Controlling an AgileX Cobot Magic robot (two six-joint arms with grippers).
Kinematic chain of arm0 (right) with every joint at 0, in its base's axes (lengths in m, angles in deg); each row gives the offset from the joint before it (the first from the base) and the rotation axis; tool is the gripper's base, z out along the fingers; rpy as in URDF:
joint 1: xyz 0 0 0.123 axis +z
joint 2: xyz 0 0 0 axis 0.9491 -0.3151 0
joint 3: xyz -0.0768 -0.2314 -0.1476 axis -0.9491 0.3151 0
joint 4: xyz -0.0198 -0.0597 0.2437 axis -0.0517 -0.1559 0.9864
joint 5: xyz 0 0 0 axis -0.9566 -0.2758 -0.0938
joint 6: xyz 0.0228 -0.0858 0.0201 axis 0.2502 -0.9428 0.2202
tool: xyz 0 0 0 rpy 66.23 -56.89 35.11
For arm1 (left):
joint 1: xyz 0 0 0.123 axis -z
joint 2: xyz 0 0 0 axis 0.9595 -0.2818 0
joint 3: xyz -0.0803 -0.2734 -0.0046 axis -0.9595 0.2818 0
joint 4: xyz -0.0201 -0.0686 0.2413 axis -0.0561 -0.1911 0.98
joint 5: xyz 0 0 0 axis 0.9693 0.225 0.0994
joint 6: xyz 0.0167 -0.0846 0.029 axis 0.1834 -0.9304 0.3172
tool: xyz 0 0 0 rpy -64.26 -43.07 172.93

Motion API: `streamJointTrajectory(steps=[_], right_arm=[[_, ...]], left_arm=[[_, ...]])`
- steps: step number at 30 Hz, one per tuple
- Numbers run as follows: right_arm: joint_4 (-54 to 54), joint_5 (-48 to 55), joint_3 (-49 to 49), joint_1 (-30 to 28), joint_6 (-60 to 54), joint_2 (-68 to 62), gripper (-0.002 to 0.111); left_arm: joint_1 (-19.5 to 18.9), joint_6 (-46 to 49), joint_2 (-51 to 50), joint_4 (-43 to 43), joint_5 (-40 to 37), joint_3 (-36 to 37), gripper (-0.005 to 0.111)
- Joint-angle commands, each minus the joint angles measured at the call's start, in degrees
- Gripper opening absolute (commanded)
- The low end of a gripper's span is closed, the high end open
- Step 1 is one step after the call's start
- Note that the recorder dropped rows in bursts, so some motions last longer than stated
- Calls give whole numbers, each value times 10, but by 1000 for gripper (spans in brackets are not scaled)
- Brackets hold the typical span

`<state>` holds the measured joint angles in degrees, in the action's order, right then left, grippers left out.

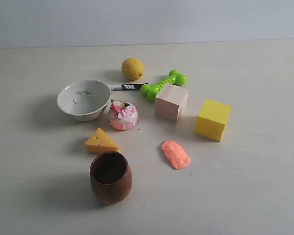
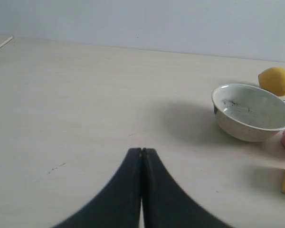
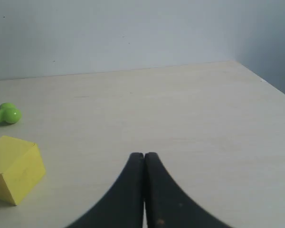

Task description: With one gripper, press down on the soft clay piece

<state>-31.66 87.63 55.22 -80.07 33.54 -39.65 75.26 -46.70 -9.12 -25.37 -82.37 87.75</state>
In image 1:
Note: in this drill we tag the orange putty blob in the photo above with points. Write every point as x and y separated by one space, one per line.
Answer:
175 154

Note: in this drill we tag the pink toy cake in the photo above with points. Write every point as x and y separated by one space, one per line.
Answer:
122 115

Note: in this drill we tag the green dog bone toy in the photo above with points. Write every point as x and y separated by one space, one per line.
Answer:
174 78

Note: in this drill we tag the natural wooden cube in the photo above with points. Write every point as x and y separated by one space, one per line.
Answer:
171 102

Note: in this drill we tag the black and white marker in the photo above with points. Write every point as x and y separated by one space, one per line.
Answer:
120 87

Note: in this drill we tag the yellow lemon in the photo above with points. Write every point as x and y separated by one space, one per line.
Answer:
133 69

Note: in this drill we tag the yellow cheese wedge toy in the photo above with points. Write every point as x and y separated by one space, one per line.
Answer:
100 142

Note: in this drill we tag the white ceramic bowl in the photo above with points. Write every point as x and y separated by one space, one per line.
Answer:
84 100

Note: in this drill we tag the yellow cube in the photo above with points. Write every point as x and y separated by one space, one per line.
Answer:
212 119

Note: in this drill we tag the brown wooden cup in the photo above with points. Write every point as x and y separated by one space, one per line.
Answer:
110 177

